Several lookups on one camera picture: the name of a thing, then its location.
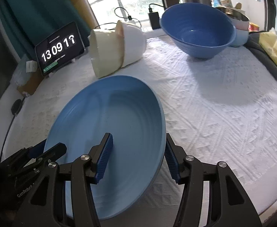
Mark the light blue plate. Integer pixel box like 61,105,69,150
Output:
45,75,166,220

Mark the dark grey cloth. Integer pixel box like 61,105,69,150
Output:
244,32,277,81

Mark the black power bank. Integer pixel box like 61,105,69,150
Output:
148,8,161,30

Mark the small white box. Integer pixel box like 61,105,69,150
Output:
26,61,38,73

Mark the cardboard box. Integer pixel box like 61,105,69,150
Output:
17,70,43,96

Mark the black charging cable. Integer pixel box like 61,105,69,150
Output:
94,6,143,30

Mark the white strawberry bowl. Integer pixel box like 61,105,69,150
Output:
115,20,147,68

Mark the yellow tissue pack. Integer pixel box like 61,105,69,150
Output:
259,28,277,66

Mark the pink bowl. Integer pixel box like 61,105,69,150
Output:
230,18,249,31

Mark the teal curtain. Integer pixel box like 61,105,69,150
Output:
0,0,91,60

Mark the tablet showing clock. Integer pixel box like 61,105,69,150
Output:
35,22,85,77

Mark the large dark blue bowl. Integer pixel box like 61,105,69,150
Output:
160,3,236,59

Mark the white power strip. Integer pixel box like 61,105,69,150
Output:
144,29,166,38

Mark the cream bowl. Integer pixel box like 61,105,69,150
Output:
88,29,125,79

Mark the white knitted bed cover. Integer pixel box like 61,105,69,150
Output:
0,36,277,221

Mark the yellow curtain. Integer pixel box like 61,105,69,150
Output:
70,0,98,29

